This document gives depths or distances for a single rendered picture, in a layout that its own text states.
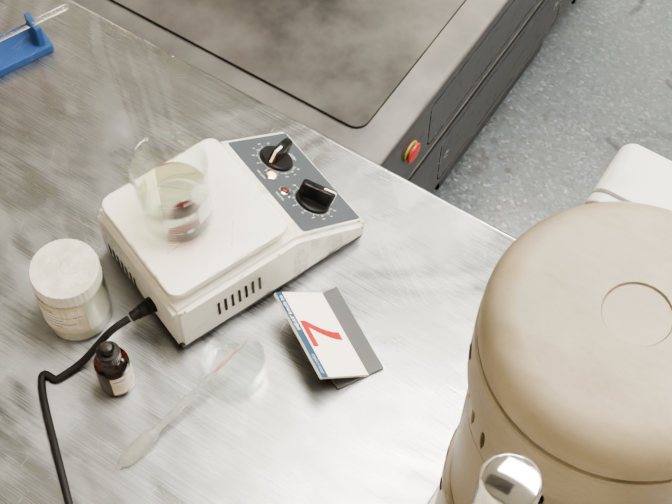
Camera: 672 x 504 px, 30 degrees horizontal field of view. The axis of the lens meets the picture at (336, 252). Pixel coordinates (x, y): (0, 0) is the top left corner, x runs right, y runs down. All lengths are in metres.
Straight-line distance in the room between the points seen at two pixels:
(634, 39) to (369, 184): 1.22
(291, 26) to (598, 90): 0.66
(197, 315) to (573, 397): 0.68
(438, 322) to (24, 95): 0.47
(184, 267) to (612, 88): 1.34
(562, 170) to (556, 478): 1.72
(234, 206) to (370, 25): 0.79
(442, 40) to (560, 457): 1.42
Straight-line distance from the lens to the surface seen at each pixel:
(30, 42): 1.31
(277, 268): 1.08
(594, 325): 0.42
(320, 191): 1.10
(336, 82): 1.75
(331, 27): 1.81
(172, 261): 1.04
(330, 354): 1.07
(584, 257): 0.43
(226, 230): 1.06
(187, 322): 1.06
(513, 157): 2.14
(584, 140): 2.18
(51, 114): 1.26
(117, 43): 1.30
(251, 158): 1.13
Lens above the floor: 1.73
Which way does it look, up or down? 59 degrees down
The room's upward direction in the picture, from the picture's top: 1 degrees clockwise
